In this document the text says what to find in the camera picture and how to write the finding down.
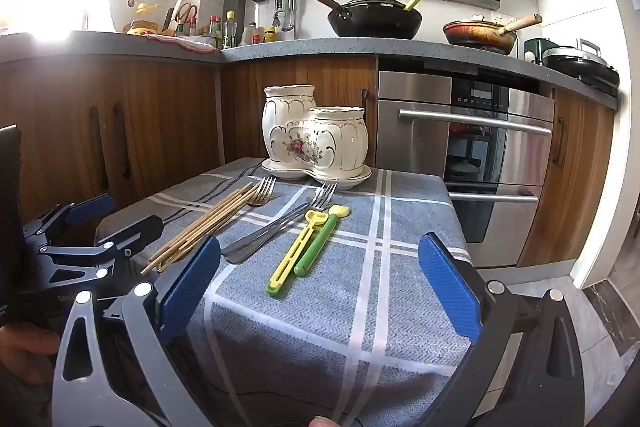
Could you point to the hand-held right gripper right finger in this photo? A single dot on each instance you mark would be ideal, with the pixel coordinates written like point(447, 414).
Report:
point(447, 292)

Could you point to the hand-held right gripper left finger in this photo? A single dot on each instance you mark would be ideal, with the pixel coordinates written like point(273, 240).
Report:
point(192, 279)

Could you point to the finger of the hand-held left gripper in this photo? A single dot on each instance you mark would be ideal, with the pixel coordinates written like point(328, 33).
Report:
point(90, 209)
point(135, 232)

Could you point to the white floral ceramic utensil holder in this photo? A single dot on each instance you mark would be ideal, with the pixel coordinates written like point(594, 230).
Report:
point(320, 142)

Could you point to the person's left hand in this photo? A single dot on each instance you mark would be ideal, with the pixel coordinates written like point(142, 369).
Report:
point(25, 349)

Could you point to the person's right hand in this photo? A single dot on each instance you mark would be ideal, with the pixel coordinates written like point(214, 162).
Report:
point(324, 422)

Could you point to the silver fork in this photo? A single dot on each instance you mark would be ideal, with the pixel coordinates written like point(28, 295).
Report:
point(327, 194)
point(250, 249)

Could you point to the yellow green slotted utensil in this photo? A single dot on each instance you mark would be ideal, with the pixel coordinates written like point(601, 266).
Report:
point(280, 279)

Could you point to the wooden corner base cabinet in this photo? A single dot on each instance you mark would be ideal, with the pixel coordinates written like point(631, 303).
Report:
point(160, 122)

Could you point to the grey plaid tablecloth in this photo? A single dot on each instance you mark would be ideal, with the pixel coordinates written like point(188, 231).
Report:
point(325, 312)

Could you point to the stainless steel built-in oven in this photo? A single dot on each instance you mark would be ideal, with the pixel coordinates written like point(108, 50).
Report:
point(415, 132)

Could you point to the white cloth red edge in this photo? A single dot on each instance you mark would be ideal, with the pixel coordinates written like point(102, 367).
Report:
point(159, 38)

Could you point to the row of condiment bottles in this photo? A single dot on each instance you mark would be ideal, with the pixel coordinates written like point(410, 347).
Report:
point(229, 32)

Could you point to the grey speckled countertop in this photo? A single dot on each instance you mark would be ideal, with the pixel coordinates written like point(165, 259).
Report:
point(310, 49)

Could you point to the dark green appliance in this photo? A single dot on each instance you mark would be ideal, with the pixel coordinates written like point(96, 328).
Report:
point(535, 49)

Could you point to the black electric griddle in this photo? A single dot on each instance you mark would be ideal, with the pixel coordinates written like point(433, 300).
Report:
point(580, 64)

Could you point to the metal tongs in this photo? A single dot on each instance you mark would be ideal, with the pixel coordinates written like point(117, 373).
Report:
point(278, 9)

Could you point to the metal ladle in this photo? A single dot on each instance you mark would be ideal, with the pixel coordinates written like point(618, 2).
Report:
point(289, 14)

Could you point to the black wok lid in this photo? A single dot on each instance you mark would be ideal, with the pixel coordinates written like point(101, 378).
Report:
point(380, 2)

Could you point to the white wall socket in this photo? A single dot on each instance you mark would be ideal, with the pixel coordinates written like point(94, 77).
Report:
point(505, 18)

